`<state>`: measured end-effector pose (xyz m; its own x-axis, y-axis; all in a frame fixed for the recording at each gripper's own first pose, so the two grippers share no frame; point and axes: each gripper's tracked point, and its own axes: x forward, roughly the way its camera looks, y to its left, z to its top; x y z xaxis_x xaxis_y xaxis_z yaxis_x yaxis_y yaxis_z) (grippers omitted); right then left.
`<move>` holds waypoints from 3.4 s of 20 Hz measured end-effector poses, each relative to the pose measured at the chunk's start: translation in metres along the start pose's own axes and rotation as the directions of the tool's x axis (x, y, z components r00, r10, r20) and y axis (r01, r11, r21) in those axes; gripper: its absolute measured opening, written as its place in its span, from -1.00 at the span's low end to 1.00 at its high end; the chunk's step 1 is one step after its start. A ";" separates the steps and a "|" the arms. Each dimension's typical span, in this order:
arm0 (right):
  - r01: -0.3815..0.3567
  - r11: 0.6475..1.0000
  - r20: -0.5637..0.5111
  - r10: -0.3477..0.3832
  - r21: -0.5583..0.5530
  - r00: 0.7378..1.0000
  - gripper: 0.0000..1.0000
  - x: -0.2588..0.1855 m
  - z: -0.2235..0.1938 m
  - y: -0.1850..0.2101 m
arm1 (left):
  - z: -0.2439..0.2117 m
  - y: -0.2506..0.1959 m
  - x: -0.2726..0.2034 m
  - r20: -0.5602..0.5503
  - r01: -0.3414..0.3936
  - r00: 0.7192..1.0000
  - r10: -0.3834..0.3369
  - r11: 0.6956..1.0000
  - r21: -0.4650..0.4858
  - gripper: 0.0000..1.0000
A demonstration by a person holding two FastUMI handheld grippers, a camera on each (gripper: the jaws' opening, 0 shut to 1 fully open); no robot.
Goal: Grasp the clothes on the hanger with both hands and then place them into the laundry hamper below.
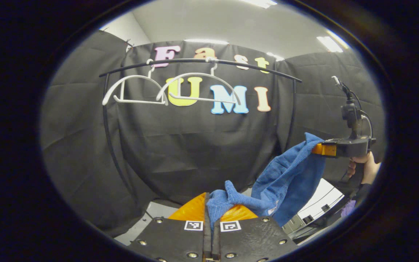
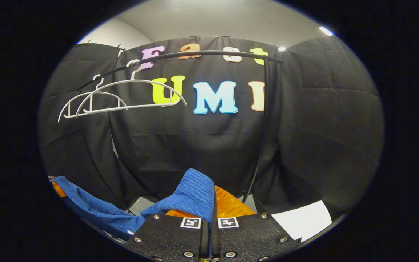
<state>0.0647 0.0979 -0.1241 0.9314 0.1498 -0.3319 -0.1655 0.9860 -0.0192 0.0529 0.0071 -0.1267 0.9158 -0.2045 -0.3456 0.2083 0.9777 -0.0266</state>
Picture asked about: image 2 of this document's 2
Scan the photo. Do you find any blue jacket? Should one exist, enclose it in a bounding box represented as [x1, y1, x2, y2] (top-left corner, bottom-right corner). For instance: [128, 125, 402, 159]
[51, 168, 215, 241]

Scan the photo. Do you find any black clothes rack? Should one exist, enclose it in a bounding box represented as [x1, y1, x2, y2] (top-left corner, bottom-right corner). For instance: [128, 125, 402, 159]
[78, 50, 284, 204]

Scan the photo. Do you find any white plastic hanger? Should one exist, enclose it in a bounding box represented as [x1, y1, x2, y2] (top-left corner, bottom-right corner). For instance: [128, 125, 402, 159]
[57, 75, 128, 123]
[76, 59, 188, 118]

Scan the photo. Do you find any white paper sheet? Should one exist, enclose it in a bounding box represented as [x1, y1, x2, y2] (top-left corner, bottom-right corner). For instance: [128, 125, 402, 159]
[271, 200, 332, 243]

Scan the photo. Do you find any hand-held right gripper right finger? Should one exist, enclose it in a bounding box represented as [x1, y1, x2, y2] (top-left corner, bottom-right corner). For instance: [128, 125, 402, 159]
[211, 186, 302, 262]

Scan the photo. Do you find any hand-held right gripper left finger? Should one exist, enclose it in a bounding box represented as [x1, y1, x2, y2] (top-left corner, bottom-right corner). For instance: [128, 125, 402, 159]
[125, 209, 211, 262]

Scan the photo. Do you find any black backdrop cloth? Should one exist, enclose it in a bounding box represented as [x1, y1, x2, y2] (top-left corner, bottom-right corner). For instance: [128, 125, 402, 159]
[39, 36, 384, 222]

